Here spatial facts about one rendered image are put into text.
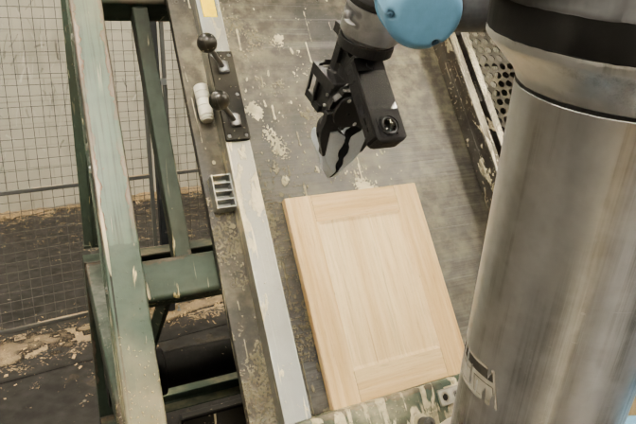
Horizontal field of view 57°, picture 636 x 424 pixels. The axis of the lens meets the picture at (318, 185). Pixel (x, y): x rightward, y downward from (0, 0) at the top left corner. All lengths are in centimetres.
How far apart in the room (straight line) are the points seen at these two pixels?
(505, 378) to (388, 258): 93
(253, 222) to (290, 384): 30
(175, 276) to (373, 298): 39
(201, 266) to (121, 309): 19
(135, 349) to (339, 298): 39
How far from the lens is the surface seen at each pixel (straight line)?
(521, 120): 25
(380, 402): 113
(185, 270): 113
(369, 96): 71
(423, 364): 121
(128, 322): 102
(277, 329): 107
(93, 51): 120
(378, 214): 124
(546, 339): 28
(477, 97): 145
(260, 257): 109
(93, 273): 207
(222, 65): 121
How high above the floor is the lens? 154
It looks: 14 degrees down
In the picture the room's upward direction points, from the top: straight up
